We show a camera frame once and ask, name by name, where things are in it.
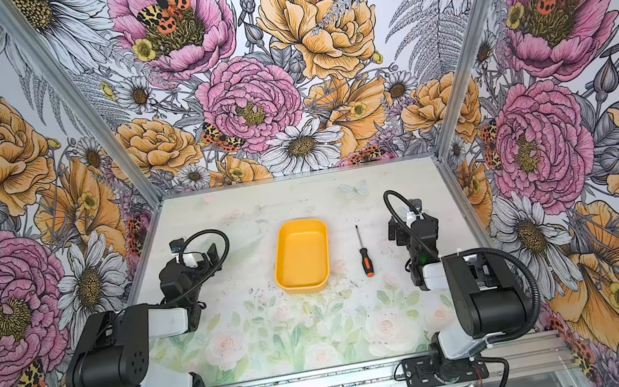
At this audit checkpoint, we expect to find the left corner aluminium post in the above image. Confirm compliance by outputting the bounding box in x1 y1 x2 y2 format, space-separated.
0 0 163 211

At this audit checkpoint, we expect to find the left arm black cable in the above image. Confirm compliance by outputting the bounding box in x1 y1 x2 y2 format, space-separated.
155 226 240 307

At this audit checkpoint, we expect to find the corner aluminium post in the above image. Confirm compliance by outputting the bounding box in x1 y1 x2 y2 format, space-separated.
0 0 163 211
436 0 493 162

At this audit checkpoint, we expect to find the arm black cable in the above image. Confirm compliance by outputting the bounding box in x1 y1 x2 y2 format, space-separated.
155 226 240 307
381 168 557 387

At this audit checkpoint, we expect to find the right corner aluminium post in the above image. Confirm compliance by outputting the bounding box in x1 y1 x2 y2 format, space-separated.
436 0 493 162

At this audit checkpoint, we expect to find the yellow plastic bin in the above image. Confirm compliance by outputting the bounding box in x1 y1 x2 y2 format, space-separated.
275 218 330 295

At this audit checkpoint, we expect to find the orange black screwdriver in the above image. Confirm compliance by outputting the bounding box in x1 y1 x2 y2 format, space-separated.
355 226 375 277

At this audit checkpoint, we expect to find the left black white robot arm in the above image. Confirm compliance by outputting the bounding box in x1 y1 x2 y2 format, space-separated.
65 229 231 387

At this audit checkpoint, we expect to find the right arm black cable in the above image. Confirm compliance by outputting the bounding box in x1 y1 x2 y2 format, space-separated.
381 168 557 387

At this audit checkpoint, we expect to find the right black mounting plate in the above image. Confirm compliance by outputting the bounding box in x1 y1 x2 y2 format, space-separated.
400 355 489 387

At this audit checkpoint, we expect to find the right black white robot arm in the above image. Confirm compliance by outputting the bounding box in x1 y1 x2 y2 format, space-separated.
383 190 542 387

